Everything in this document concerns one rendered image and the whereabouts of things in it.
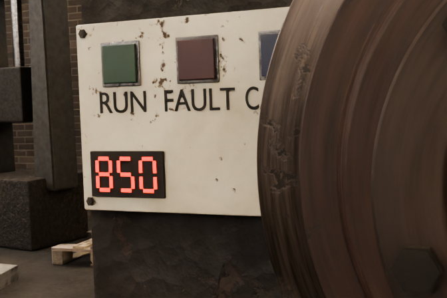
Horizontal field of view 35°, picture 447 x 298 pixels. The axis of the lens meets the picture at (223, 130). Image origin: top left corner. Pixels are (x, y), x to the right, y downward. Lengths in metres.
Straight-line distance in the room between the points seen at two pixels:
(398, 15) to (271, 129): 0.12
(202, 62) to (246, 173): 0.10
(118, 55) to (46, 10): 5.12
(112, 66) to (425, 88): 0.38
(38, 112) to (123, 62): 5.14
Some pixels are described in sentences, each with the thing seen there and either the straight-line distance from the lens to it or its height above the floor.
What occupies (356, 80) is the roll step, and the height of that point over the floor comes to 1.17.
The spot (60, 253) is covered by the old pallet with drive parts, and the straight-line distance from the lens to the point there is 5.24.
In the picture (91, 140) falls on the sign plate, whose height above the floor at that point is 1.13.
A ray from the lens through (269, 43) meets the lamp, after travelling 0.61.
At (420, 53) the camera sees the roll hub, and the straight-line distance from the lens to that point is 0.37.
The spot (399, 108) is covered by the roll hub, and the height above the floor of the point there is 1.16.
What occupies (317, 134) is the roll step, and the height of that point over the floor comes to 1.14.
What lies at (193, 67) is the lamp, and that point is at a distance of 0.64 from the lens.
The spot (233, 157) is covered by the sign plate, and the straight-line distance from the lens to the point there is 0.63.
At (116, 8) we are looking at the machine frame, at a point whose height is 1.26.
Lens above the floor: 1.17
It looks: 3 degrees down
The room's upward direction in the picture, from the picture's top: 2 degrees counter-clockwise
